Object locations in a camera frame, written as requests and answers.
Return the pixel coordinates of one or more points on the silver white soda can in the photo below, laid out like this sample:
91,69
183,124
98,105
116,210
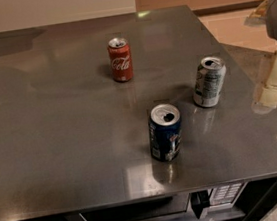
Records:
209,81

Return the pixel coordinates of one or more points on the blue pepsi can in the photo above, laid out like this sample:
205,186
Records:
165,132

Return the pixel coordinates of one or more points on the microwave oven under counter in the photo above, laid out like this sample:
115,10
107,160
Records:
214,204

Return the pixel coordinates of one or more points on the red coca cola can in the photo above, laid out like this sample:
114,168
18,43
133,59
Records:
120,59

